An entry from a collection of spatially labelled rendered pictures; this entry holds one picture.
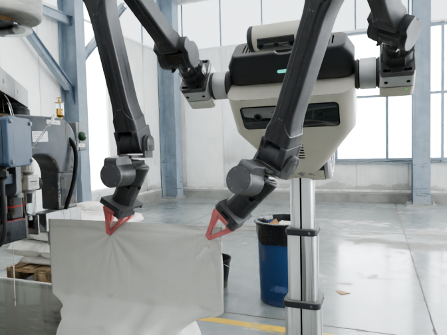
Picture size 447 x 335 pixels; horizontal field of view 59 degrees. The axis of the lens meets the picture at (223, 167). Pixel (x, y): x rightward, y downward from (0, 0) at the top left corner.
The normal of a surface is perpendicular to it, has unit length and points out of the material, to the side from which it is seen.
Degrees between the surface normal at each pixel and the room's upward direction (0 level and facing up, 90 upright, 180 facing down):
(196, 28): 90
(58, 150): 90
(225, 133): 90
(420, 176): 90
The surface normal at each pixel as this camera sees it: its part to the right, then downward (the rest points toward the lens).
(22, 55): 0.93, 0.00
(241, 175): -0.54, -0.14
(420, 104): -0.36, 0.06
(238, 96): -0.25, -0.73
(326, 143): -0.26, 0.69
